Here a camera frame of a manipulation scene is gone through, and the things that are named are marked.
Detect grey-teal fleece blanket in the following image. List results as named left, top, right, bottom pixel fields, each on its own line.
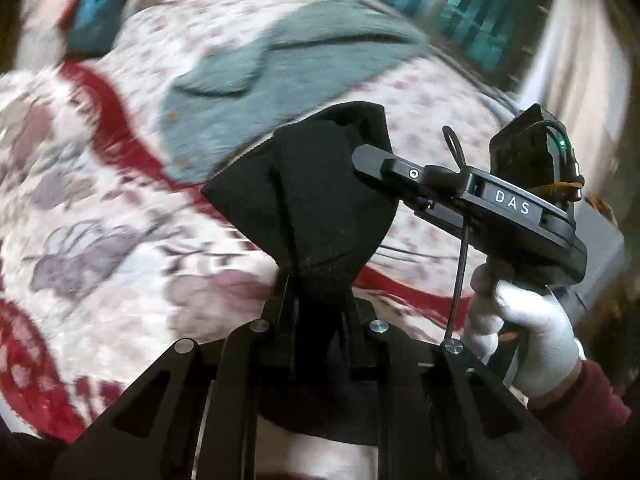
left=159, top=0, right=436, bottom=187

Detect beige curtain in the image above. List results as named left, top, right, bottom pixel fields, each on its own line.
left=520, top=0, right=628, bottom=126

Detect person's right hand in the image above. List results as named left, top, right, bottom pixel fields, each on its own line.
left=467, top=263, right=582, bottom=402

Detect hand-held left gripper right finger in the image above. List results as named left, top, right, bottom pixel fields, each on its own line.
left=341, top=299, right=582, bottom=480

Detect black pants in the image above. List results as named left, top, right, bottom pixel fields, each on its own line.
left=200, top=101, right=401, bottom=446

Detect blue cloth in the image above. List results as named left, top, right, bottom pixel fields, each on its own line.
left=64, top=0, right=128, bottom=58

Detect person's right forearm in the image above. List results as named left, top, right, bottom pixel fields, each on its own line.
left=527, top=359, right=640, bottom=480

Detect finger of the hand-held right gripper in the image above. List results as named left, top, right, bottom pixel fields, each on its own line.
left=399, top=192, right=475, bottom=225
left=352, top=144, right=469, bottom=199

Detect window with grille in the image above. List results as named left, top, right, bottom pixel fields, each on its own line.
left=370, top=0, right=556, bottom=88

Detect red and white blanket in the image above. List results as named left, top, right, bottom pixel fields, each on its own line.
left=0, top=50, right=481, bottom=480

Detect white floral bed sheet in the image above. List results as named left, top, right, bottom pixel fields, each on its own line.
left=115, top=0, right=521, bottom=281

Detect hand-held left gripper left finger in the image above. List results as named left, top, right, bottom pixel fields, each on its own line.
left=52, top=274, right=302, bottom=480

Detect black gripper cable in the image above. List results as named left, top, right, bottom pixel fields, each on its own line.
left=441, top=126, right=474, bottom=346

